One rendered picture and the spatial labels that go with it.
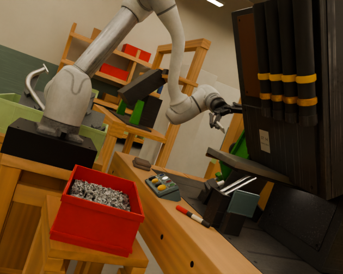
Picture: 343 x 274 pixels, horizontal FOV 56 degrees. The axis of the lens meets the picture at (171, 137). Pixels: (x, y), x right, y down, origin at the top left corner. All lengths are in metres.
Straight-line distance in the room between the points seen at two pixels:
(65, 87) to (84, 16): 6.80
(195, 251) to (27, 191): 0.73
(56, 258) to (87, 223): 0.10
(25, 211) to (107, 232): 1.08
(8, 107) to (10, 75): 6.18
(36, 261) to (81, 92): 0.63
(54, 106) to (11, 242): 0.90
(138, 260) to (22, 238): 1.14
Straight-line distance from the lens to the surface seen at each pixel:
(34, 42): 8.02
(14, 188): 1.34
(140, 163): 1.48
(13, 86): 8.04
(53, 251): 0.86
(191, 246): 0.90
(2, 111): 1.88
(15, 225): 1.95
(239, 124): 1.87
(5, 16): 8.10
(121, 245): 0.89
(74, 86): 1.35
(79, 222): 0.87
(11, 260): 2.04
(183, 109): 1.62
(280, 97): 0.89
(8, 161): 1.31
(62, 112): 1.34
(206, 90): 1.66
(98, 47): 1.60
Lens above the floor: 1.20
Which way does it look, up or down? 5 degrees down
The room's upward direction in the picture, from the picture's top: 20 degrees clockwise
